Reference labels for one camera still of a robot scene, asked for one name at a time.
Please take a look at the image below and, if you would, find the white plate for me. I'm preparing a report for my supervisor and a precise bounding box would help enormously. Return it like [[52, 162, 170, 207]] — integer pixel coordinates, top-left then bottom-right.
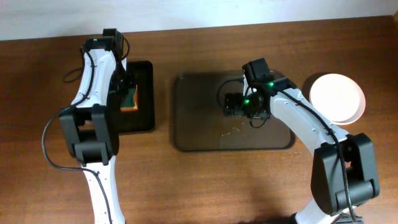
[[309, 73, 366, 125]]

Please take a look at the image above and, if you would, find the dark brown serving tray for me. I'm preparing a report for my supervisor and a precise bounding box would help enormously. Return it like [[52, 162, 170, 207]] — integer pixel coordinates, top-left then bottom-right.
[[172, 71, 296, 152]]

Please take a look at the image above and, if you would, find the green and orange sponge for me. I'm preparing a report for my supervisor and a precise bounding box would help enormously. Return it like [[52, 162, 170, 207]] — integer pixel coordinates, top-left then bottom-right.
[[120, 87, 138, 111]]

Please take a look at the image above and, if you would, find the black rectangular sponge tray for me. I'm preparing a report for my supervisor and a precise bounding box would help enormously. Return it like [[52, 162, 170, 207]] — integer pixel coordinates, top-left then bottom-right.
[[106, 60, 155, 134]]

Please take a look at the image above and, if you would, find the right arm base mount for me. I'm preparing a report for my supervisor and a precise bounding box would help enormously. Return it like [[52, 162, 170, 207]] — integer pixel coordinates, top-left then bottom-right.
[[289, 213, 364, 224]]

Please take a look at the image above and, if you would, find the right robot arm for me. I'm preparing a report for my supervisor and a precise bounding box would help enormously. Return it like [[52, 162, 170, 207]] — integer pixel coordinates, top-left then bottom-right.
[[220, 58, 380, 224]]

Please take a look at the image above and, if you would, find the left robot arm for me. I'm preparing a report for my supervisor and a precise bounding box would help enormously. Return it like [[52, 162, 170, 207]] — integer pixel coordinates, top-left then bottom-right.
[[59, 29, 136, 223]]

